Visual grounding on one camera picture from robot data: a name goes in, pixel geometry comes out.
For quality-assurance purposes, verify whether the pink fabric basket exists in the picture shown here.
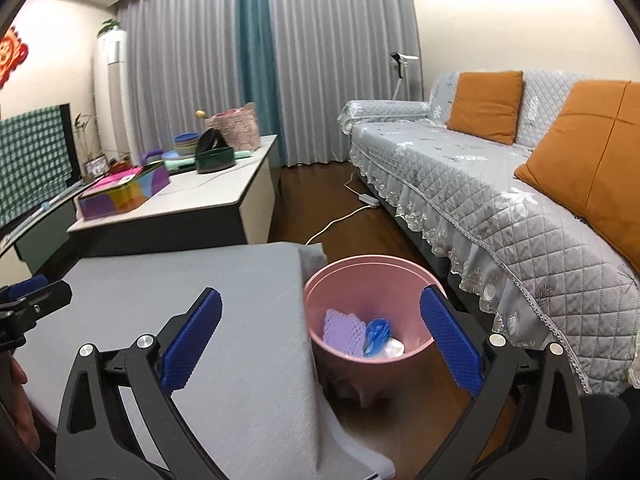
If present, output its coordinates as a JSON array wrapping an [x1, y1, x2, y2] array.
[[205, 102, 262, 152]]

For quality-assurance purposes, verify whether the purple cup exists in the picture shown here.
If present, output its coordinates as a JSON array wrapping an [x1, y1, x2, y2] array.
[[141, 148, 164, 166]]

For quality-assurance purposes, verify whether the blue plastic glove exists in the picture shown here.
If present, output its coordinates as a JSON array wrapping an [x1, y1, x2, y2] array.
[[363, 318, 392, 358]]

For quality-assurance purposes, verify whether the green checkered cloth television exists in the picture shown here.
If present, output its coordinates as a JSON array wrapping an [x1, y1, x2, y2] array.
[[1, 104, 81, 235]]

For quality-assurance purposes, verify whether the potted plant on conditioner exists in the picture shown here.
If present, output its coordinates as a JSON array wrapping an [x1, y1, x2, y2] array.
[[98, 18, 120, 37]]

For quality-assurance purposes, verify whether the grey pleated curtain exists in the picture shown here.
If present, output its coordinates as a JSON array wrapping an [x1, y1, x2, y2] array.
[[116, 0, 423, 166]]

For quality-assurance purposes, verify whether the orange cushion near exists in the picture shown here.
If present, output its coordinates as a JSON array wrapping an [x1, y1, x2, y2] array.
[[514, 80, 639, 270]]

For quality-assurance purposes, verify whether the teal curtain strip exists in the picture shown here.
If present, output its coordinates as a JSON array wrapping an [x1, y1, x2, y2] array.
[[236, 0, 285, 166]]

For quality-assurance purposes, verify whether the white standing air conditioner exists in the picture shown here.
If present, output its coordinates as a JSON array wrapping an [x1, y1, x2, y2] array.
[[93, 28, 141, 165]]

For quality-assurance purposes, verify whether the person's left hand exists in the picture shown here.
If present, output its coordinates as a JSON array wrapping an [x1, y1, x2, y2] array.
[[10, 358, 40, 453]]

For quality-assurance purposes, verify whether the pink plastic trash bin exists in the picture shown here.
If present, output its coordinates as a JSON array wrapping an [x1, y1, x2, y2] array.
[[304, 255, 442, 408]]

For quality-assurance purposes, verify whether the mint green flat object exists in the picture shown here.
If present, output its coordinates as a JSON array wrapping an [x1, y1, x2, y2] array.
[[162, 148, 254, 174]]

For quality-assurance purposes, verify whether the red wall decoration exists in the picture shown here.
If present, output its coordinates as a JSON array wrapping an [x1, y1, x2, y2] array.
[[0, 26, 28, 89]]

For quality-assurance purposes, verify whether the cream tissue paper package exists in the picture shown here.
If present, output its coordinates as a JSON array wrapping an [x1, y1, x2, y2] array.
[[378, 337, 406, 359]]

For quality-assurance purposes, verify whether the white power strip cable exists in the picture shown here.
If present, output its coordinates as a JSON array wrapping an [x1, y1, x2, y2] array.
[[304, 173, 382, 247]]

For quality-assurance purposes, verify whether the dark green round basket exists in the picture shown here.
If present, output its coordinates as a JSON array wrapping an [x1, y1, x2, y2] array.
[[194, 128, 235, 174]]

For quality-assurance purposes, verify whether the orange cushion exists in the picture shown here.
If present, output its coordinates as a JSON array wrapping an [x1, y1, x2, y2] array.
[[514, 80, 639, 270], [447, 70, 524, 145]]

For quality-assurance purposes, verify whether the purple foam net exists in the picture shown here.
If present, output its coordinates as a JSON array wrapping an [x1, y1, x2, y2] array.
[[322, 309, 366, 358]]

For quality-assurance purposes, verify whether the colourful rectangular box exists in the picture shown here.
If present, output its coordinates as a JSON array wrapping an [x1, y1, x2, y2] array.
[[77, 162, 170, 220]]

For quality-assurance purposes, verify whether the grey cloth covered table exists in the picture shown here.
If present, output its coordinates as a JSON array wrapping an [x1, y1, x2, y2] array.
[[17, 243, 395, 479]]

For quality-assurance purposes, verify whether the grey quilted sofa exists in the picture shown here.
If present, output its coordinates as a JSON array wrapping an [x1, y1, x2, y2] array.
[[337, 70, 639, 394]]

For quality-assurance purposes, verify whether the orange cushion far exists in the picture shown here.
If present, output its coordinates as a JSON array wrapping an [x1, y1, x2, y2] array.
[[447, 70, 524, 145]]

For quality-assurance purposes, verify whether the small photo frame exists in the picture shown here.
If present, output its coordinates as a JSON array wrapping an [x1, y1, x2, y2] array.
[[84, 154, 111, 182]]

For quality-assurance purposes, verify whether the white coffee table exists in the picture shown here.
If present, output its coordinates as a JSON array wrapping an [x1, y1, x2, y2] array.
[[67, 134, 280, 257]]

